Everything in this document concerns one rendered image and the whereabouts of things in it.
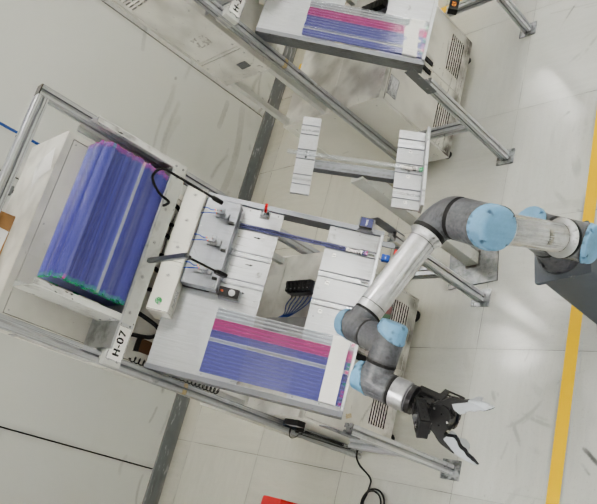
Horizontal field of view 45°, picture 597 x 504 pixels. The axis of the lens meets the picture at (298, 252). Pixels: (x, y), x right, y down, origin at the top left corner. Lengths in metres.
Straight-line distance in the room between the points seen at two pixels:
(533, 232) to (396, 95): 1.55
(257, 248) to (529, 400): 1.20
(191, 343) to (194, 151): 2.20
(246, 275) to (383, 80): 1.20
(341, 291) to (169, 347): 0.65
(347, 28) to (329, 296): 1.16
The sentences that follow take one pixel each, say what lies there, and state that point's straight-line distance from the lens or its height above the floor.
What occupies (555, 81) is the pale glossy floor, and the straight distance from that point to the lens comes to 3.62.
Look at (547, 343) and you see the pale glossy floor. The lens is 2.98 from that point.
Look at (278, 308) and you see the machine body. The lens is 3.07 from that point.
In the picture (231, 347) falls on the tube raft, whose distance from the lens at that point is 2.54.
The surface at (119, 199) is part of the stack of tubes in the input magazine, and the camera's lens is 2.50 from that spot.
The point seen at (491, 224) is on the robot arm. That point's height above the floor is 1.14.
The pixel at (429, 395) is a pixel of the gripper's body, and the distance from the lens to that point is 1.75.
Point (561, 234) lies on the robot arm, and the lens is 2.09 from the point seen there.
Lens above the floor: 2.50
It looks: 37 degrees down
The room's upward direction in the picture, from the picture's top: 59 degrees counter-clockwise
